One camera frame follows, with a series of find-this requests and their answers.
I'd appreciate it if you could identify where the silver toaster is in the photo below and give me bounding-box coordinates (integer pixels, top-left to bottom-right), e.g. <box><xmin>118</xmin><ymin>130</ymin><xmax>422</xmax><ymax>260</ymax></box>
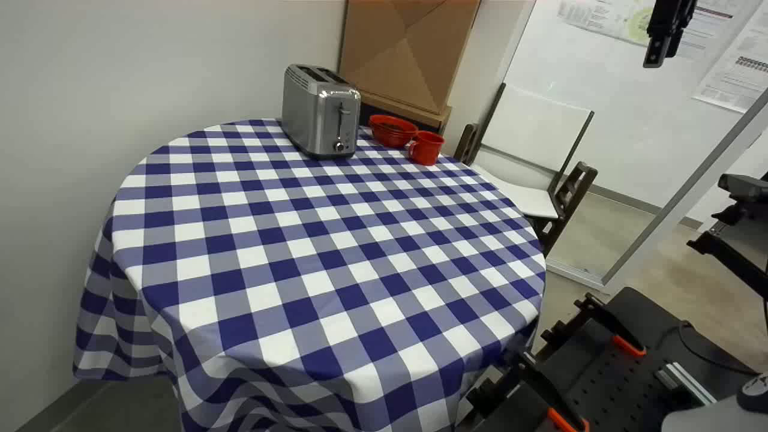
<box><xmin>281</xmin><ymin>64</ymin><xmax>362</xmax><ymax>160</ymax></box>

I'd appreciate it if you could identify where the grey framed glass panel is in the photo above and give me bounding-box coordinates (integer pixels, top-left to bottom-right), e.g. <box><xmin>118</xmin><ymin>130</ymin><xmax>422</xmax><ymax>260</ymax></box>
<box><xmin>456</xmin><ymin>0</ymin><xmax>768</xmax><ymax>295</ymax></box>

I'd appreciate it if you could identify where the white folding chair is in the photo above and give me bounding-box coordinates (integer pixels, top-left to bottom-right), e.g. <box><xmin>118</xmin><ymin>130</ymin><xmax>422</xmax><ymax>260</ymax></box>
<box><xmin>453</xmin><ymin>83</ymin><xmax>599</xmax><ymax>257</ymax></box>

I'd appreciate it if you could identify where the red mug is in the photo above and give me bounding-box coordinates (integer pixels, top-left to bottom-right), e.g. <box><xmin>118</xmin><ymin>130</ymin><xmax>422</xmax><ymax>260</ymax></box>
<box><xmin>408</xmin><ymin>131</ymin><xmax>445</xmax><ymax>166</ymax></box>

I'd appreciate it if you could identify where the cardboard box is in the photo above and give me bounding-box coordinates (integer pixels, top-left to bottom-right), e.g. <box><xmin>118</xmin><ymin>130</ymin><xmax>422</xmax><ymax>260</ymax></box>
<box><xmin>338</xmin><ymin>0</ymin><xmax>482</xmax><ymax>130</ymax></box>

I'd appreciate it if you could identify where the red bowl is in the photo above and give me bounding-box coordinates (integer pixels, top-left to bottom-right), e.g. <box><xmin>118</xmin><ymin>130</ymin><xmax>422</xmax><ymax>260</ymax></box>
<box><xmin>368</xmin><ymin>115</ymin><xmax>419</xmax><ymax>149</ymax></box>

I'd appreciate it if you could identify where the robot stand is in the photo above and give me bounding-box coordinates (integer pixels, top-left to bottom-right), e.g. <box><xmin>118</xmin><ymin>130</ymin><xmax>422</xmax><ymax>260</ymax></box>
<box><xmin>456</xmin><ymin>287</ymin><xmax>768</xmax><ymax>432</ymax></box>

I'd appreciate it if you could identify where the blue white checkered tablecloth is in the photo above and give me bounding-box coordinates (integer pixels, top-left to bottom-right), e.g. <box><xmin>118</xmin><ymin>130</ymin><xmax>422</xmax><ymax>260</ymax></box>
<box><xmin>72</xmin><ymin>118</ymin><xmax>547</xmax><ymax>432</ymax></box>

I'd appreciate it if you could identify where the row of wall posters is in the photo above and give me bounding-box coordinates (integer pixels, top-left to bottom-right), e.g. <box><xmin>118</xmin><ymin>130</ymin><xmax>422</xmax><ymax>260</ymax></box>
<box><xmin>557</xmin><ymin>0</ymin><xmax>768</xmax><ymax>115</ymax></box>

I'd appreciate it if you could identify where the camera on mount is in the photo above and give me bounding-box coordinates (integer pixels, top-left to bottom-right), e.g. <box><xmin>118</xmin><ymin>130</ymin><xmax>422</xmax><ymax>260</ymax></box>
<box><xmin>687</xmin><ymin>172</ymin><xmax>768</xmax><ymax>332</ymax></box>

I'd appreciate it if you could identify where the black clamp with orange handle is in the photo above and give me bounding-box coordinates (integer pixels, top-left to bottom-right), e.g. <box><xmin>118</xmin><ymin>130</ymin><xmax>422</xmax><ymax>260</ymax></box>
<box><xmin>540</xmin><ymin>292</ymin><xmax>648</xmax><ymax>361</ymax></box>
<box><xmin>467</xmin><ymin>351</ymin><xmax>592</xmax><ymax>432</ymax></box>

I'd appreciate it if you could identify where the black cable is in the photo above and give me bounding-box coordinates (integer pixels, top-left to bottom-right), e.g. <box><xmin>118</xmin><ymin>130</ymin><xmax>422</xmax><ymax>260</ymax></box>
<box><xmin>677</xmin><ymin>320</ymin><xmax>758</xmax><ymax>377</ymax></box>

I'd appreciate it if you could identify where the silver metal bracket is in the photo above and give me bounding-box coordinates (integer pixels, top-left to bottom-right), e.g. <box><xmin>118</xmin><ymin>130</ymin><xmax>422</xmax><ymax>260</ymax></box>
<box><xmin>653</xmin><ymin>362</ymin><xmax>718</xmax><ymax>406</ymax></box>

